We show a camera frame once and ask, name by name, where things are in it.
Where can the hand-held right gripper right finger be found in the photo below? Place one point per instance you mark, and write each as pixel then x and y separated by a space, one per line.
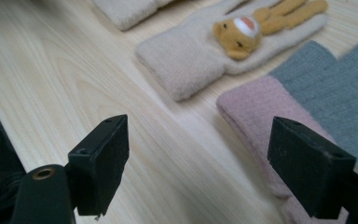
pixel 307 168

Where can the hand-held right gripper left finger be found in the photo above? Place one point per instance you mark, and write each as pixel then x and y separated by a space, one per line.
pixel 99 168

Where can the pink and grey glove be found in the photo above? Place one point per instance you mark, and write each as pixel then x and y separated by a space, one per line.
pixel 292 93

